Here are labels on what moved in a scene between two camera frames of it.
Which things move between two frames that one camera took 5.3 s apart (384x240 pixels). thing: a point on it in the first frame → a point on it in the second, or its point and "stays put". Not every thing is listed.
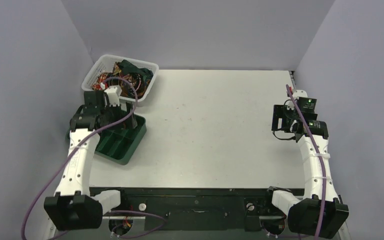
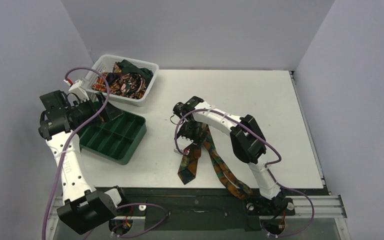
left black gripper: (118, 110) → (109, 111)
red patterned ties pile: (134, 85) stays put
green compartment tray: (118, 144) stays put
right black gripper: (279, 117) → (191, 133)
